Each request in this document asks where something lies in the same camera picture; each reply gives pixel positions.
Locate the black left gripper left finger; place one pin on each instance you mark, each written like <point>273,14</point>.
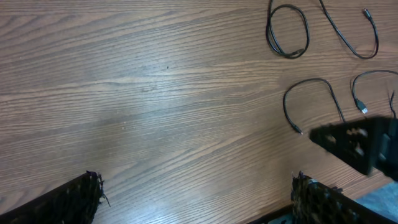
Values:
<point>74,202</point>

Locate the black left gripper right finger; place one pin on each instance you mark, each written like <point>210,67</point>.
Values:
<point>316,203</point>

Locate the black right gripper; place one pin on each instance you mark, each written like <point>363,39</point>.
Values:
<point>362,144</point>

